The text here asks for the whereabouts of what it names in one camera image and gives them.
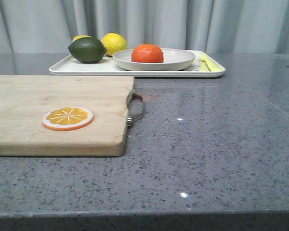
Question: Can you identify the yellow lemon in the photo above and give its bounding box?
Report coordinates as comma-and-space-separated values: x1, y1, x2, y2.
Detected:
102, 33, 128, 56
72, 35, 91, 42

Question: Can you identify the orange slice toy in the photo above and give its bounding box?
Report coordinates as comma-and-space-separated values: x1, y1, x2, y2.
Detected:
41, 106, 94, 131

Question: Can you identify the white bear tray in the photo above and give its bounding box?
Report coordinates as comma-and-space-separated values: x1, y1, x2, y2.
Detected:
49, 50, 225, 78

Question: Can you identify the wooden cutting board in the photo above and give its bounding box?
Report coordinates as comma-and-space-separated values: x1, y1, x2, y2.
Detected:
0, 75, 134, 157

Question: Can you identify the grey curtain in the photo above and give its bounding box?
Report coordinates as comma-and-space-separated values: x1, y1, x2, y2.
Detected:
0, 0, 289, 53

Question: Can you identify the yellow plastic fork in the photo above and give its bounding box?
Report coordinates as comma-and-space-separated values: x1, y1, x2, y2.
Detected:
198, 53, 224, 72

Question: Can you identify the orange mandarin fruit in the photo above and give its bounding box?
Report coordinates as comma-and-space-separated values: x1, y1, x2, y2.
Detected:
131, 44, 164, 63

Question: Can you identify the green lime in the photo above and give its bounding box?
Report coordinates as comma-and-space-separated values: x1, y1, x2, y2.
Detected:
68, 37, 106, 64

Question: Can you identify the metal cutting board handle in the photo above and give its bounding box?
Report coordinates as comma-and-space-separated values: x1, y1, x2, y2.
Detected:
126, 92, 144, 127

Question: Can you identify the beige round plate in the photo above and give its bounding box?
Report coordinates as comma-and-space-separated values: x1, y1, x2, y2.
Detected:
113, 48, 196, 71

